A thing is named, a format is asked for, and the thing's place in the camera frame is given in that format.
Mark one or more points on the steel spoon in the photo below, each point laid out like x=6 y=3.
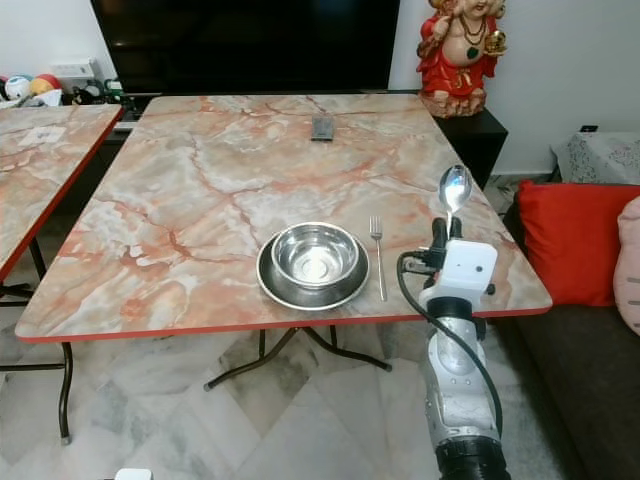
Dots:
x=456 y=187

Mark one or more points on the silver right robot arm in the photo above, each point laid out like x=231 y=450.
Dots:
x=458 y=390

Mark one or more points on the steel fork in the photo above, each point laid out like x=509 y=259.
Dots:
x=379 y=260

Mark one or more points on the red cushion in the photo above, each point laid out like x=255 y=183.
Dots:
x=570 y=245

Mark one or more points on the steel bowl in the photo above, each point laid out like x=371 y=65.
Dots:
x=315 y=254

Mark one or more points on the steel plate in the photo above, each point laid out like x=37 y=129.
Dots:
x=310 y=298

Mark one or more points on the grey patterned cloth stool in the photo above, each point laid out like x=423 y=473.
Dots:
x=600 y=157

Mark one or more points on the red laughing Buddha statue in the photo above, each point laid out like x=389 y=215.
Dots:
x=457 y=60

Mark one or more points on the pink pillow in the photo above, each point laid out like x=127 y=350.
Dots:
x=628 y=265

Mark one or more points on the dark grey sofa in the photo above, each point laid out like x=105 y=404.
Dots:
x=575 y=390

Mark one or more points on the white paper card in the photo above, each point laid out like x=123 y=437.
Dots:
x=43 y=135

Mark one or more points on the white and blue toy ball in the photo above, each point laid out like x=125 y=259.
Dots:
x=18 y=88

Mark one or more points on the red and yellow toy ball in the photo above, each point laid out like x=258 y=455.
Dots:
x=46 y=83

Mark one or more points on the large marble folding table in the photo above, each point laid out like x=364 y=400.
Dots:
x=200 y=200

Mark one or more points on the black television screen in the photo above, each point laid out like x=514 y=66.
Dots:
x=245 y=45

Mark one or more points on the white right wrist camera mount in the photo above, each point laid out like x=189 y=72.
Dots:
x=470 y=268

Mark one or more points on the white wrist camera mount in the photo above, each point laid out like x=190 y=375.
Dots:
x=134 y=474
x=470 y=268

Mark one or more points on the small black wall plug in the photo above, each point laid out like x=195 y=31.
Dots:
x=587 y=128

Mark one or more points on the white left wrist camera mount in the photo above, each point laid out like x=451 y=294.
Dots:
x=134 y=474

